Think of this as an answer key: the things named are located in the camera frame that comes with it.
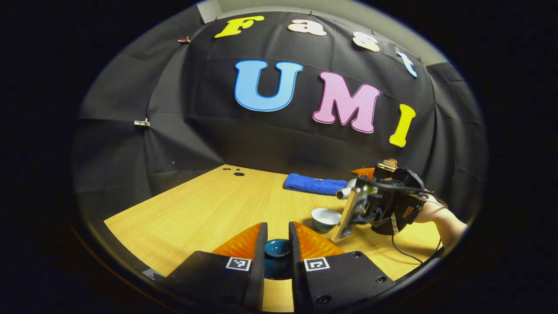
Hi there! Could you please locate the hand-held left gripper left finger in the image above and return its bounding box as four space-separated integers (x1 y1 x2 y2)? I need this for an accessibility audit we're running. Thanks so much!
166 222 269 312

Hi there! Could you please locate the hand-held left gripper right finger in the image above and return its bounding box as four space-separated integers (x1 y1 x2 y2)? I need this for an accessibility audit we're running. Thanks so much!
289 221 397 312

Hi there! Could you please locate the silver green water bottle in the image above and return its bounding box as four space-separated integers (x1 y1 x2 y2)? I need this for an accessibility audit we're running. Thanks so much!
336 177 380 201

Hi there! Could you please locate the teal teacup lid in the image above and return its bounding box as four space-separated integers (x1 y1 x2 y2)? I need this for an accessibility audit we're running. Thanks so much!
264 238 293 280

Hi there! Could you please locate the white teacup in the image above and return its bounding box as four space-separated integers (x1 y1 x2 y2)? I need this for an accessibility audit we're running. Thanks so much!
311 208 343 232

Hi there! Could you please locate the blue folded towel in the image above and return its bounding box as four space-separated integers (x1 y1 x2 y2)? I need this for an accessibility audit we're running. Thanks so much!
283 173 349 196

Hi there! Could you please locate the black backdrop cloth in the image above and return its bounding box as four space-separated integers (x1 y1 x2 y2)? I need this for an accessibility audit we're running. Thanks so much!
72 11 487 223

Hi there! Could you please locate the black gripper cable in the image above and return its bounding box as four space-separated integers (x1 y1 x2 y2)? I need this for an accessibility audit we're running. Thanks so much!
390 222 443 265

